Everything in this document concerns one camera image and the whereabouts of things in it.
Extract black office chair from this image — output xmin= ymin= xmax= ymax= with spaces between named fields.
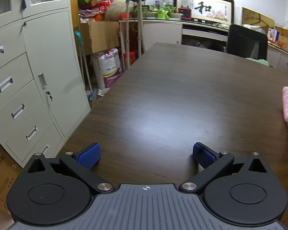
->
xmin=227 ymin=24 xmax=268 ymax=61

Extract pile of bags and packets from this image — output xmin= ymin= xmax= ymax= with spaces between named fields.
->
xmin=78 ymin=0 xmax=116 ymax=23

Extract green cloth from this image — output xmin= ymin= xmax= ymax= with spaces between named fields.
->
xmin=245 ymin=57 xmax=270 ymax=67

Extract green wrapped pot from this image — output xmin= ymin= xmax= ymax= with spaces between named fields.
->
xmin=158 ymin=8 xmax=170 ymax=20

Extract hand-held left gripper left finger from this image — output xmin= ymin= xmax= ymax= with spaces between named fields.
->
xmin=23 ymin=143 xmax=116 ymax=194

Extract framed calligraphy picture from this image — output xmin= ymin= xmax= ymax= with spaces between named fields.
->
xmin=174 ymin=0 xmax=235 ymax=25

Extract cardboard box with red print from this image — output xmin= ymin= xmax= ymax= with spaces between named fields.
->
xmin=269 ymin=26 xmax=288 ymax=52

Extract large open cardboard box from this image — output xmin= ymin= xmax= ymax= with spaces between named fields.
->
xmin=80 ymin=21 xmax=122 ymax=55

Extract red blender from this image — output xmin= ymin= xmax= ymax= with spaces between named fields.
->
xmin=178 ymin=0 xmax=192 ymax=21

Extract beige burlap sack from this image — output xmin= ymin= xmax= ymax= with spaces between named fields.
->
xmin=104 ymin=0 xmax=127 ymax=22

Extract planter with small plants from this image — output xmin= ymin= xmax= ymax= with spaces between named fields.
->
xmin=134 ymin=1 xmax=183 ymax=20

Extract cardboard boxes on counter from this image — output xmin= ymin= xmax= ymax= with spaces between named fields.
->
xmin=241 ymin=7 xmax=275 ymax=29

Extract small colourful box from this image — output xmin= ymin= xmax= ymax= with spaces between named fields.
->
xmin=267 ymin=28 xmax=279 ymax=41

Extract grey metal filing cabinet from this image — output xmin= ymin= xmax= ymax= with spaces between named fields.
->
xmin=0 ymin=0 xmax=91 ymax=168

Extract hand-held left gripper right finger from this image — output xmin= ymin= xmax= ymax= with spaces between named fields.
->
xmin=179 ymin=142 xmax=269 ymax=194

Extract white printed rice sack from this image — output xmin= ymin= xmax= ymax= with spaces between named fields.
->
xmin=91 ymin=48 xmax=123 ymax=96

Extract teal handled broom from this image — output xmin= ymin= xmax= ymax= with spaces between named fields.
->
xmin=74 ymin=31 xmax=97 ymax=101

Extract printed cardboard carton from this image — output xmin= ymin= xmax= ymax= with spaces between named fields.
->
xmin=0 ymin=134 xmax=24 ymax=215

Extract metal stand with black arms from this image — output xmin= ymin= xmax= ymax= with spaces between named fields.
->
xmin=116 ymin=0 xmax=154 ymax=69

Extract white sideboard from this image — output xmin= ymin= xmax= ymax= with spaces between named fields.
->
xmin=119 ymin=18 xmax=288 ymax=77

